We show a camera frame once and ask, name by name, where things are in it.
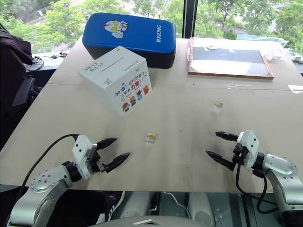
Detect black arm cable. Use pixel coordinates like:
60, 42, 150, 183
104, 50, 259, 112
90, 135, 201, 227
235, 160, 280, 213
21, 133, 79, 190

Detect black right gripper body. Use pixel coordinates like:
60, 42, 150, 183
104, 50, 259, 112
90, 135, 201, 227
231, 142, 246, 171

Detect black and white shoe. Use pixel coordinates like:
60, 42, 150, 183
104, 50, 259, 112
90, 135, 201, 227
94, 191, 126, 225

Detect black office chair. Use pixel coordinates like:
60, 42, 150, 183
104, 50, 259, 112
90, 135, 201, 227
0, 23, 44, 145

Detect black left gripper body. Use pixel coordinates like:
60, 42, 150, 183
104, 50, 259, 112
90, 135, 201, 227
86, 144, 107, 175

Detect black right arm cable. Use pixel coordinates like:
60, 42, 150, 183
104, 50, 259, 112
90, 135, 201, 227
235, 160, 280, 213

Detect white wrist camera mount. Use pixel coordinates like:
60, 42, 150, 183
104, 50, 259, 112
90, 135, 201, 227
71, 135, 98, 179
236, 130, 260, 171

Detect white printed cardboard box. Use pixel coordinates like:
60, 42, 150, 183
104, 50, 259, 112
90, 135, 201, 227
78, 46, 153, 118

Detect dark window frame post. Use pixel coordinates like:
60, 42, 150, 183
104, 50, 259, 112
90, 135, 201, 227
181, 0, 198, 38

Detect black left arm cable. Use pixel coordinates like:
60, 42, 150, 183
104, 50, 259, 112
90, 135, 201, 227
21, 133, 79, 190

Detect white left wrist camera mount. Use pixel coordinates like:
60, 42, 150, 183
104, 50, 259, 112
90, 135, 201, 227
71, 135, 98, 179

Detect grey rounded robot body shapes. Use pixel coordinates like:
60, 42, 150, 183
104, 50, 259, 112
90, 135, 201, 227
89, 191, 216, 227

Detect small keys bundle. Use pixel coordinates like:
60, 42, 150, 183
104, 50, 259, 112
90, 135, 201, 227
50, 50, 69, 60

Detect black coiled cable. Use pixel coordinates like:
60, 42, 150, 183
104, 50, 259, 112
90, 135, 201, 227
27, 55, 45, 71

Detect wood framed board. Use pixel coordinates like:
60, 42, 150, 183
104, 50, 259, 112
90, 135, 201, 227
187, 36, 276, 80

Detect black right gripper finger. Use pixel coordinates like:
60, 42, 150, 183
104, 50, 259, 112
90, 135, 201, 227
205, 150, 234, 172
215, 131, 240, 142

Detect blue cartoon print pad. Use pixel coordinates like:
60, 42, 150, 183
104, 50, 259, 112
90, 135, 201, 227
81, 12, 177, 70

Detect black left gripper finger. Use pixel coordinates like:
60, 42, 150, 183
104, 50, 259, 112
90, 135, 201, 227
105, 152, 131, 173
96, 137, 118, 151

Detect thin white cable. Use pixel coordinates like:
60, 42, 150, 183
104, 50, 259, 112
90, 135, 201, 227
162, 192, 191, 218

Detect white crumpled plastic wrap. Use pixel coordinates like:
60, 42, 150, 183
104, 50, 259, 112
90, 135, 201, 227
263, 48, 290, 61

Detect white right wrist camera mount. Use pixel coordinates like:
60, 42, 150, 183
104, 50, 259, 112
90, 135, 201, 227
236, 130, 260, 171

